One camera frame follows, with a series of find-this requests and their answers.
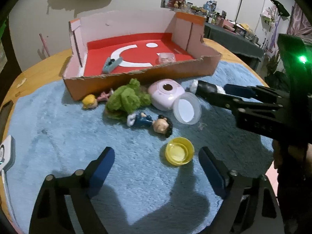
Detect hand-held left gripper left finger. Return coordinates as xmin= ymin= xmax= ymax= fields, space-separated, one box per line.
xmin=29 ymin=147 xmax=115 ymax=234

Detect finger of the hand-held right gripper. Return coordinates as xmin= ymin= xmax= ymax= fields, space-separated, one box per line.
xmin=224 ymin=83 xmax=292 ymax=106
xmin=205 ymin=93 xmax=282 ymax=114

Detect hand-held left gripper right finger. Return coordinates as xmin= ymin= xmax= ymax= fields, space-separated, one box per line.
xmin=198 ymin=147 xmax=285 ymax=234

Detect black and white sushi plush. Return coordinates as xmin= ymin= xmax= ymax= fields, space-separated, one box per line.
xmin=190 ymin=80 xmax=226 ymax=95

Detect clear round lid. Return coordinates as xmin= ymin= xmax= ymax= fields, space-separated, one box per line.
xmin=173 ymin=92 xmax=202 ymax=125

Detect boy figure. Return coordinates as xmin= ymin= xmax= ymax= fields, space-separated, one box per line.
xmin=127 ymin=112 xmax=173 ymax=138

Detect pink toy camera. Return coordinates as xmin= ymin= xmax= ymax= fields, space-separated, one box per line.
xmin=147 ymin=79 xmax=186 ymax=112

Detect green plush toy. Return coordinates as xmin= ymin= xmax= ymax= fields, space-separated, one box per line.
xmin=107 ymin=78 xmax=152 ymax=115

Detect cardboard box with red bottom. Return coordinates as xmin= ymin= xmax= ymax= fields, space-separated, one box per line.
xmin=62 ymin=10 xmax=222 ymax=101

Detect side table with dark cloth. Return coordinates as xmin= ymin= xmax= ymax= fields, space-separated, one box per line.
xmin=203 ymin=22 xmax=265 ymax=69

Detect blue fluffy mat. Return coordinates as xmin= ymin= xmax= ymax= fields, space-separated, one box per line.
xmin=5 ymin=61 xmax=273 ymax=234

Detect green lettuce toy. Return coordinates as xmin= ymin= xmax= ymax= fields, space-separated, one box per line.
xmin=105 ymin=108 xmax=128 ymax=120

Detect blonde doll figure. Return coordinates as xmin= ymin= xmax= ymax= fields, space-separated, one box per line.
xmin=82 ymin=89 xmax=115 ymax=110

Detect small clear plastic container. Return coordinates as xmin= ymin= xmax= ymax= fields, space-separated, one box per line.
xmin=158 ymin=53 xmax=176 ymax=64

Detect purple curtain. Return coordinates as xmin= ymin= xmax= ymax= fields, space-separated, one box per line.
xmin=288 ymin=2 xmax=312 ymax=39

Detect artificial flowers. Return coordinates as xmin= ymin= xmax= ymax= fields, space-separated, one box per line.
xmin=261 ymin=5 xmax=281 ymax=35

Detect white cabinet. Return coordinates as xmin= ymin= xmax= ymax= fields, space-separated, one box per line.
xmin=235 ymin=0 xmax=271 ymax=30

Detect small white device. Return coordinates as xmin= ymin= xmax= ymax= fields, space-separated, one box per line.
xmin=0 ymin=135 xmax=15 ymax=171

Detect pink stick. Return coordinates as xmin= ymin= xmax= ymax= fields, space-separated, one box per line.
xmin=39 ymin=33 xmax=50 ymax=58

